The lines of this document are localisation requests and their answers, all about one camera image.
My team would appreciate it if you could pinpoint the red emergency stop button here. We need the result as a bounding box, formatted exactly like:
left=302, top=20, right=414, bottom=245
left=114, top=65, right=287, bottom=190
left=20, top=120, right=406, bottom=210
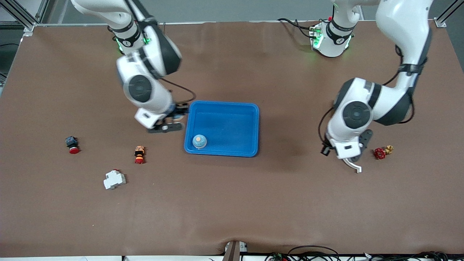
left=65, top=136, right=80, bottom=154

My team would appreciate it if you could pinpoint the aluminium frame profile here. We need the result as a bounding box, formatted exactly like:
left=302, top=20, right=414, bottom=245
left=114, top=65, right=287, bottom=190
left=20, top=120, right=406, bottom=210
left=434, top=0, right=464, bottom=28
left=0, top=0, right=49, bottom=37

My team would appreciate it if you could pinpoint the blue plastic tray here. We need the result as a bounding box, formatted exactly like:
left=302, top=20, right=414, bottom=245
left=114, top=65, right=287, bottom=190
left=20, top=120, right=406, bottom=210
left=184, top=101, right=260, bottom=157

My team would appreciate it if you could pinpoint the metal table edge bracket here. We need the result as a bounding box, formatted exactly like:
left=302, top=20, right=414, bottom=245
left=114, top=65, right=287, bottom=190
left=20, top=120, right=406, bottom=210
left=222, top=241, right=248, bottom=261

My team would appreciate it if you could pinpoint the white circuit breaker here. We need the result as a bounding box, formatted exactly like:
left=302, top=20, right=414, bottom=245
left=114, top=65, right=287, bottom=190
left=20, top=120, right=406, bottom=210
left=103, top=169, right=127, bottom=190

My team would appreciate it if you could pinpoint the brass valve red handwheel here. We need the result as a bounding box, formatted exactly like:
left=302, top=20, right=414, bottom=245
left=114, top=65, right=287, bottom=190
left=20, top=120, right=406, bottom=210
left=374, top=145, right=394, bottom=160

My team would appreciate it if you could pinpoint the white semicircular plastic clamp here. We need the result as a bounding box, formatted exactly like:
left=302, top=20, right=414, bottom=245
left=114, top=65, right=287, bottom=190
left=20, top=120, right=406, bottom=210
left=343, top=158, right=363, bottom=173

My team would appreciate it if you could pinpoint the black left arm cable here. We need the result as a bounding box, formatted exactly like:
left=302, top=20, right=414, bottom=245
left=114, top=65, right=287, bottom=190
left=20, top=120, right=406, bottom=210
left=318, top=45, right=415, bottom=147

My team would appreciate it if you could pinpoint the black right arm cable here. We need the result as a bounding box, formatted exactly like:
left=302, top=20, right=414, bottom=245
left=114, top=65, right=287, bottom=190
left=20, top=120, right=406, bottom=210
left=159, top=78, right=197, bottom=107

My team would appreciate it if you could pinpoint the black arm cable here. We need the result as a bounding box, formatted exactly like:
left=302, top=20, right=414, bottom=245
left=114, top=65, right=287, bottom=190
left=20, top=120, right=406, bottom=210
left=159, top=78, right=197, bottom=107
left=318, top=45, right=415, bottom=147

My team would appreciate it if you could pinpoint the black cable bundle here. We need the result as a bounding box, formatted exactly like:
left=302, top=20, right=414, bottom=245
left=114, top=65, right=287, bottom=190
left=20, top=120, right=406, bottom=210
left=264, top=245, right=464, bottom=261

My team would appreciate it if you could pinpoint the brown table cover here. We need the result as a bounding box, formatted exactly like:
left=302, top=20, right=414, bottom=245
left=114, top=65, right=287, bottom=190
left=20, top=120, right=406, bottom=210
left=0, top=20, right=464, bottom=258

